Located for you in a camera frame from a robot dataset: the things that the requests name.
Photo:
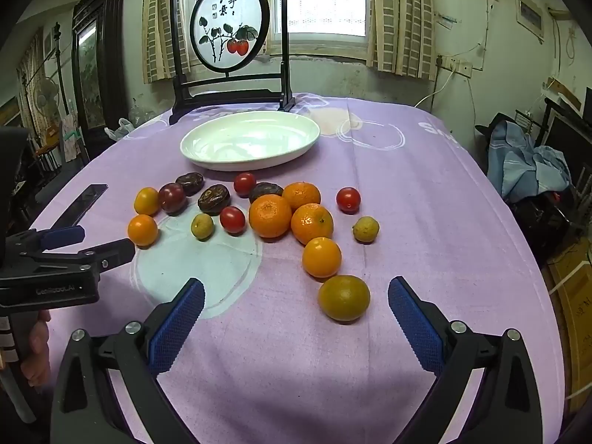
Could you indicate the black monitor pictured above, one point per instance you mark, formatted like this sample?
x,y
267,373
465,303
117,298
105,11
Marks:
x,y
564,134

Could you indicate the white oval plate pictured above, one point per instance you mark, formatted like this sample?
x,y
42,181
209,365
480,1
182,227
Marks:
x,y
249,141

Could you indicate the red cherry tomato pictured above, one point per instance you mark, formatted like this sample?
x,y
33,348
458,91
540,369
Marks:
x,y
244,184
348,200
232,219

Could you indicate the black hat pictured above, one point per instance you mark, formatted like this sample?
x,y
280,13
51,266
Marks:
x,y
485,132

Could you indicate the dark brown water chestnut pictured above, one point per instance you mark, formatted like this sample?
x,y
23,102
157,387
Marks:
x,y
190,183
214,199
266,190

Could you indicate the white wall socket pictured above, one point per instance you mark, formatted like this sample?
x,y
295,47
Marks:
x,y
455,65

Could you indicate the orange mandarin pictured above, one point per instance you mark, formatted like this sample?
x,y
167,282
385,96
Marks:
x,y
303,194
270,215
312,224

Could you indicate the standing fan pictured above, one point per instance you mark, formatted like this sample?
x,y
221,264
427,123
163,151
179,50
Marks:
x,y
46,97

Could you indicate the black framed cabinet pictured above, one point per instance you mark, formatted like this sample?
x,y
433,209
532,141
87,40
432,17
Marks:
x,y
88,18

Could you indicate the small yellow tomato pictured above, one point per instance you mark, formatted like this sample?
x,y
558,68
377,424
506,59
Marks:
x,y
147,201

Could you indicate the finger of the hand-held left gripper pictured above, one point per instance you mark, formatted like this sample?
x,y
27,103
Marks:
x,y
60,237
115,252

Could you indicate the blue cloth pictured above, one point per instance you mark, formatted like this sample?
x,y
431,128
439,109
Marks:
x,y
508,157

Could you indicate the large yellow-orange tomato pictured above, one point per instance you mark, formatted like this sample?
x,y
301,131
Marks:
x,y
344,298

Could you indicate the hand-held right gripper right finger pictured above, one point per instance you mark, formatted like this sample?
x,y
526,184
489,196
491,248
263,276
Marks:
x,y
416,328

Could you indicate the white plastic bag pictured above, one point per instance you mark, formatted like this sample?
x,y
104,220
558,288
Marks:
x,y
120,130

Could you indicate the large orange tomato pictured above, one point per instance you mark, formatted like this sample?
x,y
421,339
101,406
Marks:
x,y
322,257

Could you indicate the person's left hand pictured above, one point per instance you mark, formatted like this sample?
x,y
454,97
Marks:
x,y
38,351

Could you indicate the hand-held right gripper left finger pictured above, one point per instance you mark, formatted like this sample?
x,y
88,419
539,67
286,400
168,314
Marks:
x,y
178,328

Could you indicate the black smartphone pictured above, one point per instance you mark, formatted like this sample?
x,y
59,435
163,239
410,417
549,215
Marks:
x,y
83,201

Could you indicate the checked beige curtain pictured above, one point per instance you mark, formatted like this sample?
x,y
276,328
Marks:
x,y
159,23
402,14

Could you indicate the window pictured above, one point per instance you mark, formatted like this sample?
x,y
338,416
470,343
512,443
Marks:
x,y
323,4

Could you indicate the white wall box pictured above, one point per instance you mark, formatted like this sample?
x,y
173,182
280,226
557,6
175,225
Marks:
x,y
529,14

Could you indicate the dark purple tomato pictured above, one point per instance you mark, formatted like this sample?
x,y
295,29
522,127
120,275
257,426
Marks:
x,y
172,197

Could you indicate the small tan longan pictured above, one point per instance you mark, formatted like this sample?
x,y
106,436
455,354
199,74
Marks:
x,y
202,226
366,229

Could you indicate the small orange tomato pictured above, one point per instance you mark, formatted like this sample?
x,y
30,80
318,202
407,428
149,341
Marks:
x,y
143,230

